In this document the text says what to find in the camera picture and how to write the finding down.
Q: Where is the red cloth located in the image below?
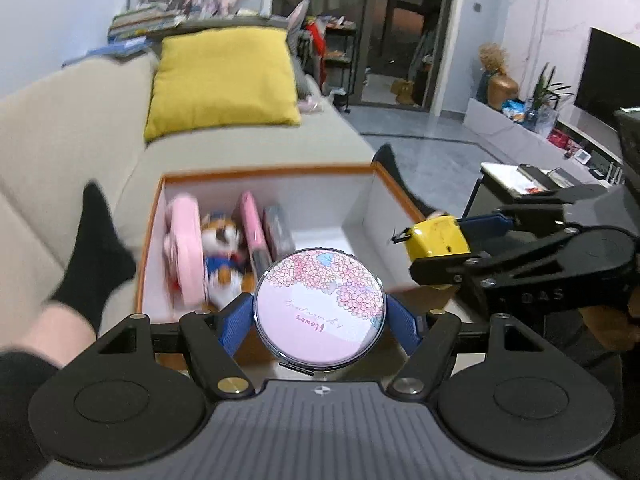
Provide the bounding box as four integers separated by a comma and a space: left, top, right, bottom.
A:
306, 22, 328, 63

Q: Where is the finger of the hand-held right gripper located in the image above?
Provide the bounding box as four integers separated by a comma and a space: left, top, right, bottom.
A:
410, 225, 581, 291
457, 185, 608, 239

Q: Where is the green potted plant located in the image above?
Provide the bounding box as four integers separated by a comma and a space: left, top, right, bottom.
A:
530, 62, 573, 111

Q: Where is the stack of books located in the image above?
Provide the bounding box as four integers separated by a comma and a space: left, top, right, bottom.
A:
107, 2, 183, 43

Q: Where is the pink plush pouch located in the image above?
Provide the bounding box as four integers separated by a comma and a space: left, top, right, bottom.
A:
162, 194, 208, 307

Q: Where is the brown bag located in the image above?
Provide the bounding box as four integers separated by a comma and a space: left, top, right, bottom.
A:
390, 79, 416, 106

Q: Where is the blue book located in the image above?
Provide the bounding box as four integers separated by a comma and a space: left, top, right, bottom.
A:
62, 40, 151, 68

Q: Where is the dark patterned card box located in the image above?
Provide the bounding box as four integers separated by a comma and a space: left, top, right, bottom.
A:
262, 203, 297, 261

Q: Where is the grey plush rabbit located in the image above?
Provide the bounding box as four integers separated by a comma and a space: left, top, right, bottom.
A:
285, 0, 311, 61

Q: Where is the round floral compact mirror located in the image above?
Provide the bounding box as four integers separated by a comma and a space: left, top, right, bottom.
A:
252, 247, 387, 373

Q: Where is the gold vase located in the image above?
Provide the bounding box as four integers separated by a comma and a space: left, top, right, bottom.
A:
487, 72, 519, 111

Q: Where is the orange cardboard box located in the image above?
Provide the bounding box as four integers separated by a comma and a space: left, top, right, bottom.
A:
134, 162, 476, 368

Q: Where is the person's left leg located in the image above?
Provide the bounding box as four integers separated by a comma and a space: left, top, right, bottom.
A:
0, 182, 137, 480

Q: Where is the plush dog toy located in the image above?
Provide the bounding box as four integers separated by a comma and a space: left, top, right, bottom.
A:
200, 210, 251, 311

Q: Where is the pink case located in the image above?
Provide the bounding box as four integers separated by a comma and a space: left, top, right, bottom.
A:
237, 191, 273, 281

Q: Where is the dried flower bunch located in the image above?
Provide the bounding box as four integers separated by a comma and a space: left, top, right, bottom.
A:
477, 42, 511, 76

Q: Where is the black rolling cart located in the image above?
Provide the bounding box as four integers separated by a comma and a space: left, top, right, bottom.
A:
300, 15, 358, 113

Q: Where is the houndstooth cushion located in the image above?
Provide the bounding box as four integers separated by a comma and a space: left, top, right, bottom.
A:
295, 62, 315, 97

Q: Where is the yellow cushion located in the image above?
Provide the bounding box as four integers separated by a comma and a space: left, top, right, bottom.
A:
144, 26, 302, 143

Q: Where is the yellow tape measure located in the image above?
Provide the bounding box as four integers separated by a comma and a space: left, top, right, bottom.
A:
391, 215, 473, 291

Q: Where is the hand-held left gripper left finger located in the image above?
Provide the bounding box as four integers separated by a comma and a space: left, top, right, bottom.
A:
97, 292, 259, 401

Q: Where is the white low cabinet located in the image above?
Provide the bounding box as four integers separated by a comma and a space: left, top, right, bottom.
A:
462, 97, 626, 181

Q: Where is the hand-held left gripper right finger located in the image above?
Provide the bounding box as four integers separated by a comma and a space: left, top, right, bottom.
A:
385, 296, 551, 401

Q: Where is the dark coffee table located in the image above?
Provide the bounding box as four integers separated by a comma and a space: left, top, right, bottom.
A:
465, 160, 621, 221

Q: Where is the black television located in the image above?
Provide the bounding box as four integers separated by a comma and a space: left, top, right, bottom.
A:
572, 27, 640, 133

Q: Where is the beige sofa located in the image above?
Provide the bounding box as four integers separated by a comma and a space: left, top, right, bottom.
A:
0, 52, 381, 356

